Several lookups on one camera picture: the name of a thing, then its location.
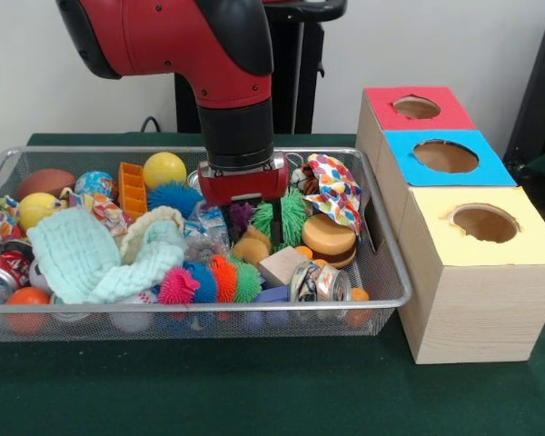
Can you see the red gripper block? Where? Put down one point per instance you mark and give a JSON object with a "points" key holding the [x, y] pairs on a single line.
{"points": [[243, 184]]}

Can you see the brown plush animal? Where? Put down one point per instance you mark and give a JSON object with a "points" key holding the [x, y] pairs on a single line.
{"points": [[250, 247]]}

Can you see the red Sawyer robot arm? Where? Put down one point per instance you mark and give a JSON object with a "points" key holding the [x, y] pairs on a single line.
{"points": [[163, 36]]}

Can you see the wooden box with three holes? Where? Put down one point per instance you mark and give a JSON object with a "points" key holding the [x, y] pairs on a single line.
{"points": [[481, 309]]}

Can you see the green fuzzy ball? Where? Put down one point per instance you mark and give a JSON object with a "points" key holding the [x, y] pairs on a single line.
{"points": [[295, 213]]}

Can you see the foam burger toy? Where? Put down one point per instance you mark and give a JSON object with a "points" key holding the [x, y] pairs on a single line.
{"points": [[329, 238]]}

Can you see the multicolour fuzzy caterpillar toy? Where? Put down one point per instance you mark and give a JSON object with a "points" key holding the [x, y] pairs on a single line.
{"points": [[209, 281]]}

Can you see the white multicolour dotted cloth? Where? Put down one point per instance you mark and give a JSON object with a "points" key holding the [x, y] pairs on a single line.
{"points": [[333, 191]]}

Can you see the crushed drink can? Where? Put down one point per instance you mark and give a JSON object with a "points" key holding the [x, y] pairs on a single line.
{"points": [[320, 284]]}

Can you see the blue spiky ball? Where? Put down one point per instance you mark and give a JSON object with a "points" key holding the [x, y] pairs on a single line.
{"points": [[172, 195]]}

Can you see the yellow ball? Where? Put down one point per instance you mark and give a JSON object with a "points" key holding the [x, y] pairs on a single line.
{"points": [[165, 170]]}

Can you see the orange plastic grid tray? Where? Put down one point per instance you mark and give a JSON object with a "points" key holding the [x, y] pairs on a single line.
{"points": [[134, 191]]}

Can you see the mint green cloth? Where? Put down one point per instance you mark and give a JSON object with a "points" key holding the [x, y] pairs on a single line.
{"points": [[77, 259]]}

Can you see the brown toy football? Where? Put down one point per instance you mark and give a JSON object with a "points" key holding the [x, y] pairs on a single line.
{"points": [[45, 181]]}

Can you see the black chair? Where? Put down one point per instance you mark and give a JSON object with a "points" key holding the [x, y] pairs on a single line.
{"points": [[540, 91]]}

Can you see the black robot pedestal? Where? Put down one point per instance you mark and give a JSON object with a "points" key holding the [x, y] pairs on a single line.
{"points": [[300, 68]]}

